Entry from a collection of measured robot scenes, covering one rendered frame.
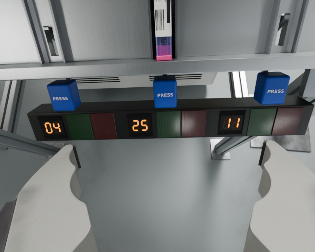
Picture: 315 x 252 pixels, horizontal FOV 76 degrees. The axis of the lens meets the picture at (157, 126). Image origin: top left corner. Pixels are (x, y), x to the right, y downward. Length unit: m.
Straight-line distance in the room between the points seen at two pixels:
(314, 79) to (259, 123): 0.08
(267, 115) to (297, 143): 0.79
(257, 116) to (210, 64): 0.10
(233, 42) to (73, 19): 0.15
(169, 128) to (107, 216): 0.73
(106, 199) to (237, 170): 0.57
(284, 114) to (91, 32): 0.23
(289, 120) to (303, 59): 0.08
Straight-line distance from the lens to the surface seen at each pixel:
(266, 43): 0.23
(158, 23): 0.20
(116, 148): 0.94
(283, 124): 0.28
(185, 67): 0.19
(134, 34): 0.21
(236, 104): 0.26
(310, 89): 0.31
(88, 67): 0.20
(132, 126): 0.25
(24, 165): 1.11
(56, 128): 0.28
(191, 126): 0.25
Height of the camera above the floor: 0.90
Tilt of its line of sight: 74 degrees down
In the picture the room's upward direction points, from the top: 11 degrees counter-clockwise
